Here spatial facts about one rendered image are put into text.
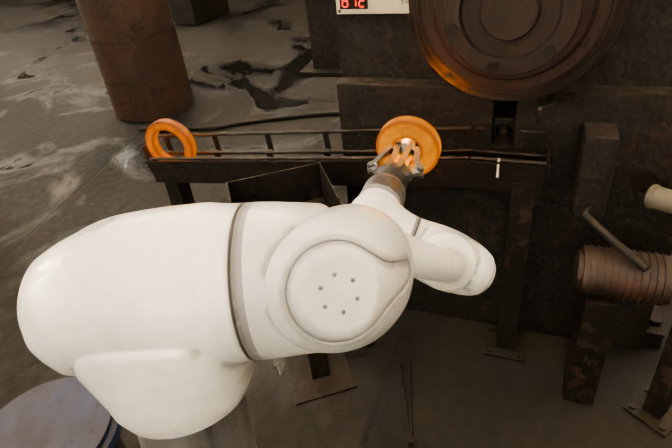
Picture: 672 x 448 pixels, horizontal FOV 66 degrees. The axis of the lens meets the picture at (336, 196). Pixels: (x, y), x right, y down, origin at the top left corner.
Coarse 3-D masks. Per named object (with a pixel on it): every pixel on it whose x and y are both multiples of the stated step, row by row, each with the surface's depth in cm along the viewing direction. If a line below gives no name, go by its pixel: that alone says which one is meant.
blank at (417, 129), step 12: (396, 120) 120; (408, 120) 119; (420, 120) 119; (384, 132) 122; (396, 132) 121; (408, 132) 120; (420, 132) 119; (432, 132) 118; (384, 144) 124; (420, 144) 120; (432, 144) 119; (420, 156) 122; (432, 156) 121; (432, 168) 123
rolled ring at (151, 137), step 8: (160, 120) 174; (168, 120) 174; (152, 128) 176; (160, 128) 174; (168, 128) 173; (176, 128) 172; (184, 128) 174; (152, 136) 177; (184, 136) 173; (192, 136) 176; (152, 144) 179; (184, 144) 175; (192, 144) 176; (152, 152) 181; (160, 152) 182; (184, 152) 177; (192, 152) 176
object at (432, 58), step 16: (416, 0) 122; (624, 0) 108; (416, 16) 124; (624, 16) 110; (416, 32) 126; (608, 32) 112; (432, 48) 127; (592, 48) 115; (608, 48) 114; (432, 64) 129; (576, 64) 118; (592, 64) 117; (448, 80) 130; (464, 80) 129; (560, 80) 121; (480, 96) 130; (496, 96) 128; (512, 96) 127; (528, 96) 126
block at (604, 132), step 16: (592, 128) 129; (608, 128) 128; (592, 144) 126; (608, 144) 125; (592, 160) 128; (608, 160) 127; (576, 176) 134; (592, 176) 130; (608, 176) 129; (576, 192) 134; (592, 192) 132; (608, 192) 132; (576, 208) 136
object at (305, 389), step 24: (312, 168) 144; (240, 192) 142; (264, 192) 144; (288, 192) 146; (312, 192) 148; (288, 360) 176; (312, 360) 164; (336, 360) 175; (312, 384) 167; (336, 384) 166
